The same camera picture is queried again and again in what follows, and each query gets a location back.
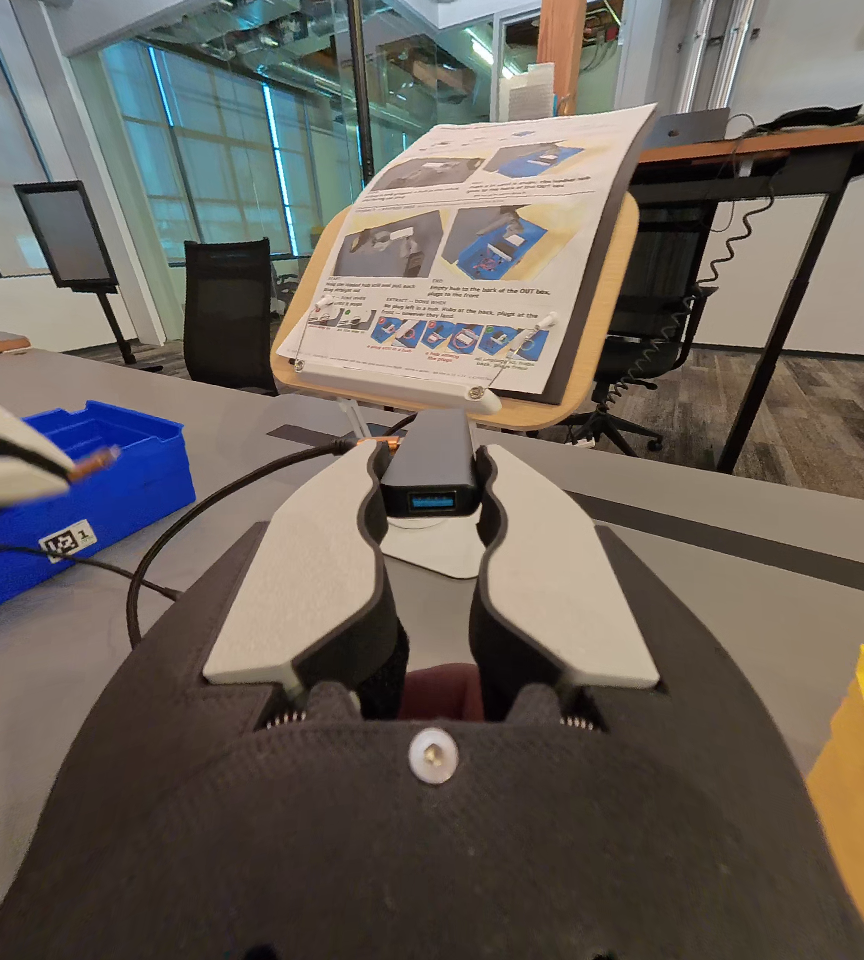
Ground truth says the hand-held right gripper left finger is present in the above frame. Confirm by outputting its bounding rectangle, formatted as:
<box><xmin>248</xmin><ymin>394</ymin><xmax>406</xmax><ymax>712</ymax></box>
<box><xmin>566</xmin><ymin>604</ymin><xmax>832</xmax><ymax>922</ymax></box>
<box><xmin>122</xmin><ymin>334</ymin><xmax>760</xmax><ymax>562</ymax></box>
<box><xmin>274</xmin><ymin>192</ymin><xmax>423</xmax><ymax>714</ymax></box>
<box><xmin>201</xmin><ymin>438</ymin><xmax>409</xmax><ymax>689</ymax></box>

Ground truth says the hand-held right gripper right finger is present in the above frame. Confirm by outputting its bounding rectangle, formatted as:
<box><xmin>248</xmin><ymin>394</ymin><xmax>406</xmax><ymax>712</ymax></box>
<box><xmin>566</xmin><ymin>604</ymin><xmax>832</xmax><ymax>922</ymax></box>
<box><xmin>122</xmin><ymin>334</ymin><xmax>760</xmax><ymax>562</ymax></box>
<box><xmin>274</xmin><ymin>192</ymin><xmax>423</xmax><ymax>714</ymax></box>
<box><xmin>468</xmin><ymin>446</ymin><xmax>662</xmax><ymax>691</ymax></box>

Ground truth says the blue plastic bin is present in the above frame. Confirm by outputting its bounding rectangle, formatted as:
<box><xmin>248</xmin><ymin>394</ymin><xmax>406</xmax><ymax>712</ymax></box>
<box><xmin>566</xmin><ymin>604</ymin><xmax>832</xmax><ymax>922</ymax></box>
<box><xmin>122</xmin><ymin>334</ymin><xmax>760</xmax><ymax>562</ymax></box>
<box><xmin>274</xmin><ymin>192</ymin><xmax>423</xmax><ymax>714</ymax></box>
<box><xmin>0</xmin><ymin>401</ymin><xmax>197</xmax><ymax>631</ymax></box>

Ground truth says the grey usb hub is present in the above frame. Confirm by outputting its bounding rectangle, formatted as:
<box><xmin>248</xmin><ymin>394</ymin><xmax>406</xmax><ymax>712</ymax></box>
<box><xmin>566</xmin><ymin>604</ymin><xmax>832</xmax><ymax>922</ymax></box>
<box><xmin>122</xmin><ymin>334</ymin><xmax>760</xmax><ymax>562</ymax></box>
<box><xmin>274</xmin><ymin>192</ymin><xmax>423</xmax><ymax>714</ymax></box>
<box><xmin>381</xmin><ymin>408</ymin><xmax>482</xmax><ymax>519</ymax></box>

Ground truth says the black display on stand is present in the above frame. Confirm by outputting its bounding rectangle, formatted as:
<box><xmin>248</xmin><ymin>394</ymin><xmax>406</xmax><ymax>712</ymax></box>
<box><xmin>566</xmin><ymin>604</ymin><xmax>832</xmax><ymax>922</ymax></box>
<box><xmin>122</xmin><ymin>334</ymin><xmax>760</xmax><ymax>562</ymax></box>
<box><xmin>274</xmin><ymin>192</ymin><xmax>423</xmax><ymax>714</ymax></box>
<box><xmin>14</xmin><ymin>180</ymin><xmax>163</xmax><ymax>374</ymax></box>

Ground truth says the instruction sheet on wooden stand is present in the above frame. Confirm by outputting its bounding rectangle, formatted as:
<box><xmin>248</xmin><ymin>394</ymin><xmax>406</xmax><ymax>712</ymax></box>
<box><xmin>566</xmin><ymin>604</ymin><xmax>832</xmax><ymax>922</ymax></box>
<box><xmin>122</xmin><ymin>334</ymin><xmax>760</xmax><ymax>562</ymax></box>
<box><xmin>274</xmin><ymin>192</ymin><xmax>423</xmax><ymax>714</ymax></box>
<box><xmin>270</xmin><ymin>187</ymin><xmax>639</xmax><ymax>579</ymax></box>

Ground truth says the black mesh office chair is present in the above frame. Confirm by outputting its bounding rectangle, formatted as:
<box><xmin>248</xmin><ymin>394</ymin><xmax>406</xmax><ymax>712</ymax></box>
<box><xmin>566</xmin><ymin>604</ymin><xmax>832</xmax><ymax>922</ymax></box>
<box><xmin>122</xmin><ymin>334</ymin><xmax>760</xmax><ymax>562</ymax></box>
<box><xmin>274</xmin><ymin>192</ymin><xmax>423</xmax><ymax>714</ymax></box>
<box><xmin>183</xmin><ymin>238</ymin><xmax>279</xmax><ymax>395</ymax></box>

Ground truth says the printed instruction sheet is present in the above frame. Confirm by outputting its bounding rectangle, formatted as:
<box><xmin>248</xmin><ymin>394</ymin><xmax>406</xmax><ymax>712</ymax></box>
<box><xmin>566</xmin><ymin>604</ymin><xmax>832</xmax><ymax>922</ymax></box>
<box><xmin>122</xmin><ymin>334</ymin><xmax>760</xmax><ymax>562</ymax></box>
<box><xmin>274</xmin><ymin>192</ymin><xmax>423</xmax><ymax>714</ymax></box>
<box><xmin>282</xmin><ymin>105</ymin><xmax>658</xmax><ymax>395</ymax></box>

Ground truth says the white perforated panel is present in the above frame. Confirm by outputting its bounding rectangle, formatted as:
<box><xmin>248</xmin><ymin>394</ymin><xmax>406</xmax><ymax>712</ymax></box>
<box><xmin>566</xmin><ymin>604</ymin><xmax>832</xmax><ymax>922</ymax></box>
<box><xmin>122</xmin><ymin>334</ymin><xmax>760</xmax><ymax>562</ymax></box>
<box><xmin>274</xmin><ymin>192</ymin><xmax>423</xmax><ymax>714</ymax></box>
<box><xmin>499</xmin><ymin>63</ymin><xmax>557</xmax><ymax>121</ymax></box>

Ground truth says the wooden pillar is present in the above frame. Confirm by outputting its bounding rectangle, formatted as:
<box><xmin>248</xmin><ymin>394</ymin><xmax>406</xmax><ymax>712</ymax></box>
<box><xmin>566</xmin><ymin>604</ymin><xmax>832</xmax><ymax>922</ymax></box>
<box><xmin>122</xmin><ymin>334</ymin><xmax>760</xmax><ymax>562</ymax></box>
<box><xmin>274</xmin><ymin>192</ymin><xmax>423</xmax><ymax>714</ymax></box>
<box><xmin>537</xmin><ymin>0</ymin><xmax>591</xmax><ymax>121</ymax></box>

